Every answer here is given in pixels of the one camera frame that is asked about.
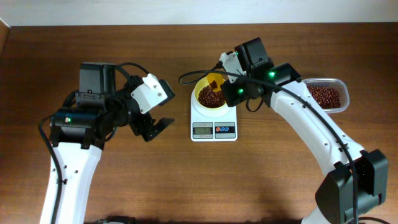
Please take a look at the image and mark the yellow measuring scoop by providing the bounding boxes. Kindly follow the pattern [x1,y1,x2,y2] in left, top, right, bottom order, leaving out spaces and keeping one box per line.
[206,73,224,92]

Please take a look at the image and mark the pale yellow bowl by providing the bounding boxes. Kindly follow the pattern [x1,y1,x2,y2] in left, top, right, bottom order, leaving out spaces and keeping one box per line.
[194,77,209,105]

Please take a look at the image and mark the black cable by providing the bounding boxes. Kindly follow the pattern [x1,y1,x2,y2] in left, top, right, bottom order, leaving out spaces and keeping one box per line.
[178,62,392,224]
[38,62,150,224]

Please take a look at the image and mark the clear plastic container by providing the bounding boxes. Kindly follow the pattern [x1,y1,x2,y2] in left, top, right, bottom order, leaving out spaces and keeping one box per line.
[303,78,350,114]

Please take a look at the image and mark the red beans in scoop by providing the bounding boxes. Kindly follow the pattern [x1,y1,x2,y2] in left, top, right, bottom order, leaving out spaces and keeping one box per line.
[210,80,218,91]

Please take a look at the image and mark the white digital kitchen scale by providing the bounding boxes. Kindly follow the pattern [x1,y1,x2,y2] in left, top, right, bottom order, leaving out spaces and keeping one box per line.
[190,88,238,142]

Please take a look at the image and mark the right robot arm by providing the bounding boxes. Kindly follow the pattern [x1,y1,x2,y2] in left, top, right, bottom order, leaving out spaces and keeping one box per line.
[220,38,388,223]

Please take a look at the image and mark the right black cable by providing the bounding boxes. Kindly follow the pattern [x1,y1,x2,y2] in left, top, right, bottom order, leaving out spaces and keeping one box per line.
[178,62,392,224]

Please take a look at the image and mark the left black cable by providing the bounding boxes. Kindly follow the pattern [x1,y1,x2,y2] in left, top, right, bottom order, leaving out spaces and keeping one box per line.
[38,62,150,224]

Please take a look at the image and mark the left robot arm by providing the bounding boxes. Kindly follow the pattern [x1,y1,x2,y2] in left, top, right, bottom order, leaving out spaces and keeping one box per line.
[39,62,175,223]

